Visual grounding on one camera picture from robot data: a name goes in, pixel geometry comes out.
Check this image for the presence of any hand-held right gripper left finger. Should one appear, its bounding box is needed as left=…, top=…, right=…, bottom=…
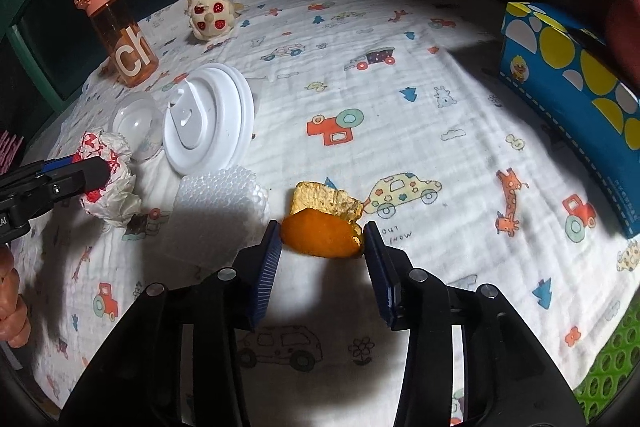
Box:
left=60, top=219, right=283, bottom=427

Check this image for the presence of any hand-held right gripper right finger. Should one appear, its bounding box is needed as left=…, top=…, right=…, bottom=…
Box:
left=362, top=222, right=588, bottom=427

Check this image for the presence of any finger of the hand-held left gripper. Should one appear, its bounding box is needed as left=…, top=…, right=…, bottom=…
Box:
left=30, top=159, right=111, bottom=218
left=0, top=158, right=86, bottom=192

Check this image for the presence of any red printed paper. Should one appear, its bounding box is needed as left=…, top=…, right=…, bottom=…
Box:
left=75, top=131, right=142, bottom=229

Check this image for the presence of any orange peel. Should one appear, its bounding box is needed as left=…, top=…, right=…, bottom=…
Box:
left=281, top=181, right=365, bottom=259

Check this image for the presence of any white foam block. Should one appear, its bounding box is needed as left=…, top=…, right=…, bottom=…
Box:
left=170, top=166, right=271, bottom=260

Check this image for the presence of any white round plastic lid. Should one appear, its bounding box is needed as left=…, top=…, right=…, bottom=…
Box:
left=162, top=63, right=256, bottom=174

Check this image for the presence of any green mesh basket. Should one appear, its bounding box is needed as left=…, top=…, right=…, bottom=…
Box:
left=572, top=307, right=640, bottom=423

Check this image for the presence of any person's left hand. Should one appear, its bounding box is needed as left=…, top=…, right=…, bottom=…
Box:
left=0, top=244, right=32, bottom=349

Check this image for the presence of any white printed blanket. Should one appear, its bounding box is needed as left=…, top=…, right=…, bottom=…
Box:
left=10, top=0, right=640, bottom=427

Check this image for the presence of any orange water bottle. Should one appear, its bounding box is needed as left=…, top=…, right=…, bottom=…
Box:
left=71, top=0, right=160, bottom=88

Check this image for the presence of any small cream plush toy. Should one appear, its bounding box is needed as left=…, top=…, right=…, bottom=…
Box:
left=186, top=0, right=246, bottom=44

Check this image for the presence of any blue spotted tissue box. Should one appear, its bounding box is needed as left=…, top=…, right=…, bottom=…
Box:
left=498, top=2, right=640, bottom=239

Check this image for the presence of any red apple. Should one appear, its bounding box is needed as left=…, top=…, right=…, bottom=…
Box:
left=602, top=0, right=640, bottom=45

